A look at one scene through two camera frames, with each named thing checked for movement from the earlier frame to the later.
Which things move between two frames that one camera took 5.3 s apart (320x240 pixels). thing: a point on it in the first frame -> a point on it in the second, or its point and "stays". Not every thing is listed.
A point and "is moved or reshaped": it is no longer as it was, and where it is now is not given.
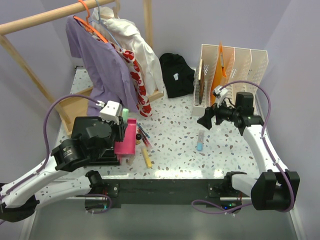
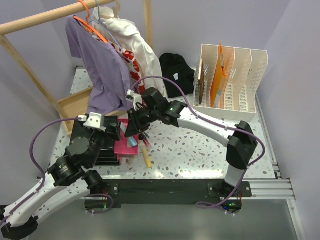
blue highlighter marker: x=200 y=140 -> x=133 y=141
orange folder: x=219 y=74 stays
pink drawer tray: x=128 y=146 stays
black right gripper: x=210 y=112 -> x=135 y=125
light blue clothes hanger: x=100 y=21 stays
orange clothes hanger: x=88 y=27 stays
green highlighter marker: x=125 y=114 is moved or reshaped
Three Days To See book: x=201 y=80 stays
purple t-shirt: x=109 y=78 stays
